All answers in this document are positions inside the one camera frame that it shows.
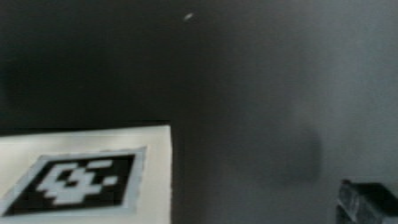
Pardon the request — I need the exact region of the white marker sheet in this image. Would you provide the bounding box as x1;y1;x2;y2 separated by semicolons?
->
0;126;172;224

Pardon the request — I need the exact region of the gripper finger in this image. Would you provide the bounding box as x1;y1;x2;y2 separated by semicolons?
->
335;180;398;224

